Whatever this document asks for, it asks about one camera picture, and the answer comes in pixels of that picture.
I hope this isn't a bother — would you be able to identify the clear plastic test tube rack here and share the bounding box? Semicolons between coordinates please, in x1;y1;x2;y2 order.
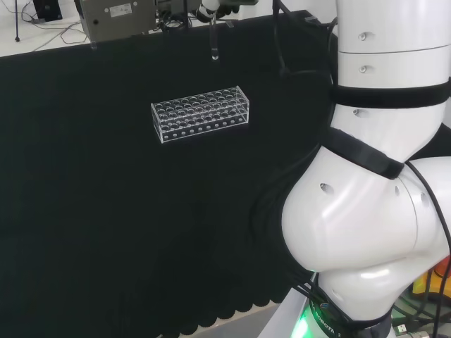
150;85;251;144

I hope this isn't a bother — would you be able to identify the grey metal equipment box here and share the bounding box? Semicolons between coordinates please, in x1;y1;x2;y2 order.
74;0;158;42

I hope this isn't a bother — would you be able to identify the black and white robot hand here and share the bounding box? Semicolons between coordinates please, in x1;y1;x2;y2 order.
195;0;260;23

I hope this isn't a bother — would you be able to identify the black bench cloth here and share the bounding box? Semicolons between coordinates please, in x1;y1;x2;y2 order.
0;9;339;338

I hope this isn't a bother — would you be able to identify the yellow stop button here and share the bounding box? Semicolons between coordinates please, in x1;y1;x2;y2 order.
411;256;451;300

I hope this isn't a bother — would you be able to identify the black box on floor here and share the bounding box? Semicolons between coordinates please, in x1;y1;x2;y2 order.
33;0;63;21

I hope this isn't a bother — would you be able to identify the clear glass test tube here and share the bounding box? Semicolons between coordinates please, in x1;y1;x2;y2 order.
209;18;221;61

